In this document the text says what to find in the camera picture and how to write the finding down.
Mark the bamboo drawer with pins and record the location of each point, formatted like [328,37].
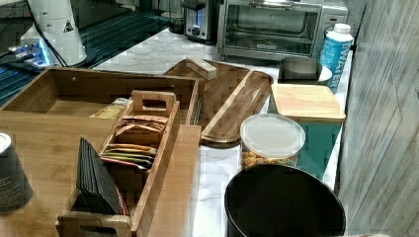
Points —
[82,92]

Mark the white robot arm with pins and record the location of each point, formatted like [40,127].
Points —
[53,26]

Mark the yellow packet in drawer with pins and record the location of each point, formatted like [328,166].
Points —
[112,110]

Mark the walnut serving tray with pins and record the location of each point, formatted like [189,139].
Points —
[223,103]

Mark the brown stash tea packets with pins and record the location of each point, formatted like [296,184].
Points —
[151,123]

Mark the clear plastic snack jar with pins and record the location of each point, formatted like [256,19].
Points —
[270,139]

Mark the yellow green tea packets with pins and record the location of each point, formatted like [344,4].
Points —
[138,155]

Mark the dark grey metal cup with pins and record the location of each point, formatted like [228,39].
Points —
[299,70]

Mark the black slot toaster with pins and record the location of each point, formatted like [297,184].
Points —
[200,20]

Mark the silver toaster oven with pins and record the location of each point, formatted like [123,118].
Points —
[274,29]

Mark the teal canister bamboo lid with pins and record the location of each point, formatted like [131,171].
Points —
[317,111]

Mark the black tea packets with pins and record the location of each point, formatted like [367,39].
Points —
[94,182]

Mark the black can white lid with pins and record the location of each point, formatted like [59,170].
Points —
[15,189]

